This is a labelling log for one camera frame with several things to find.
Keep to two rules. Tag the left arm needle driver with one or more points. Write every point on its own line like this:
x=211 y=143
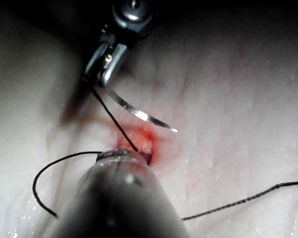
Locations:
x=124 y=155

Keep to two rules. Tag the right arm needle driver jaw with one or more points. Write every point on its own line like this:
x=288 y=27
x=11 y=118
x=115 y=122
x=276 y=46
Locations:
x=95 y=62
x=114 y=64

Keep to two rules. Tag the right arm needle driver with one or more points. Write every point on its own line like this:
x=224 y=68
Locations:
x=131 y=17

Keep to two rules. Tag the black thread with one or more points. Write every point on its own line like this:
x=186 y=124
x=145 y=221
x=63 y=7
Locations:
x=114 y=120

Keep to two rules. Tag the curved steel needle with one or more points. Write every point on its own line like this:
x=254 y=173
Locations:
x=141 y=115

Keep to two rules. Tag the dark left arm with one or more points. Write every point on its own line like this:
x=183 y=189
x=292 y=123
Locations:
x=119 y=198

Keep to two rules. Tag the tissue pad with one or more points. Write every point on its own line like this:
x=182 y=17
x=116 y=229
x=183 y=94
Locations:
x=226 y=111

